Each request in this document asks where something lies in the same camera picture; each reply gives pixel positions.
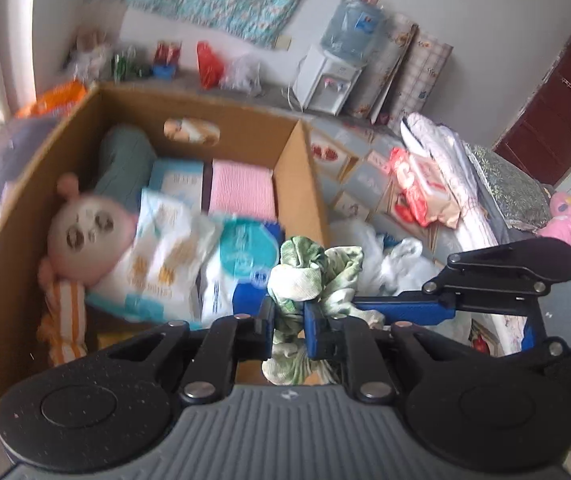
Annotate white water dispenser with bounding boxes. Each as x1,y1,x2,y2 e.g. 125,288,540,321
294,44,362,117

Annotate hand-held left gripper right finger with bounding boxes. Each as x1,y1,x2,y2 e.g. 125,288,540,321
304,301,471,405

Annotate red tissue pack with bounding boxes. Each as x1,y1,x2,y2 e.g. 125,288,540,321
389,146,462,230

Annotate white plastic bag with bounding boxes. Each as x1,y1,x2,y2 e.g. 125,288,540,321
329,217,471,356

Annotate white striped quilt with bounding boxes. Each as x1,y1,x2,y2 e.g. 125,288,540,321
399,111,523,358

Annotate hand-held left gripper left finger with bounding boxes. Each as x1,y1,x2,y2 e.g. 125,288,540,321
108,297,277,405

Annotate blue water jug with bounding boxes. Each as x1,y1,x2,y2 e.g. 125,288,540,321
319,0,387,64

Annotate green floral pillow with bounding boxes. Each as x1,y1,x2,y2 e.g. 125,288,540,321
464,143,552,233

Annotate blue cotton pad box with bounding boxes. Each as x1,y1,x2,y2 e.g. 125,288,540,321
148,158,206,206

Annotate pink sponge cloth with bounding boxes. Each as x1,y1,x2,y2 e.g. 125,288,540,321
210,159,277,222

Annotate green floral cloth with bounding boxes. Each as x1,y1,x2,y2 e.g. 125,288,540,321
262,235,389,387

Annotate cardboard box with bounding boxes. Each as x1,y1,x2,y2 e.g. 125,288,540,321
0,82,331,413

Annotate red snack packet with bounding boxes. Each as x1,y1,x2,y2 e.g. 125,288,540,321
152,41,183,67

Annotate orange striped cloth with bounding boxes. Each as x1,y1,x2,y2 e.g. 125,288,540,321
37,280,90,367

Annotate white wet wipe pack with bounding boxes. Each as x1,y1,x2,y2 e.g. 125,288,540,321
86,187,222,325

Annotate beige bag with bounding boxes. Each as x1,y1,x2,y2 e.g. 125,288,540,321
66,24,114,83

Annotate dark red door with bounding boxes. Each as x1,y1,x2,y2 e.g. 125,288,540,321
493,30,571,188

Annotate orange plastic bag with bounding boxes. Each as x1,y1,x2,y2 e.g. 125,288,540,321
14,80,89,120

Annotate rolled checked mat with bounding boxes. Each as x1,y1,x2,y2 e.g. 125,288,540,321
371,31,455,127

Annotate clear plastic bag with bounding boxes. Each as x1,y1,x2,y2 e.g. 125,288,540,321
220,54,265,97

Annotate pink plush toy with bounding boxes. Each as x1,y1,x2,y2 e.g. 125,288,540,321
37,172,140,297

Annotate green bottles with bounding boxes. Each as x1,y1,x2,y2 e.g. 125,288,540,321
110,45,149,81

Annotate blue wet wipe pack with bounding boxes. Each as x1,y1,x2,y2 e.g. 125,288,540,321
200,215,287,328

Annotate rolled floral mat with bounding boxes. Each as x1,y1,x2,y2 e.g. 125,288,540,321
344,11,419,122

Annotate blue checked towel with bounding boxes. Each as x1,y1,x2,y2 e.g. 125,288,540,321
94,124,157,198

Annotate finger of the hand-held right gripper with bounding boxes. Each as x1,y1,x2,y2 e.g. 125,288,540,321
353,237,571,325

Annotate red plastic bag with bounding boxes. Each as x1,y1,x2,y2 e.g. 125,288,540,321
196,41,227,92

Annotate dispenser power cord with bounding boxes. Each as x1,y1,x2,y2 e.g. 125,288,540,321
282,57,309,112

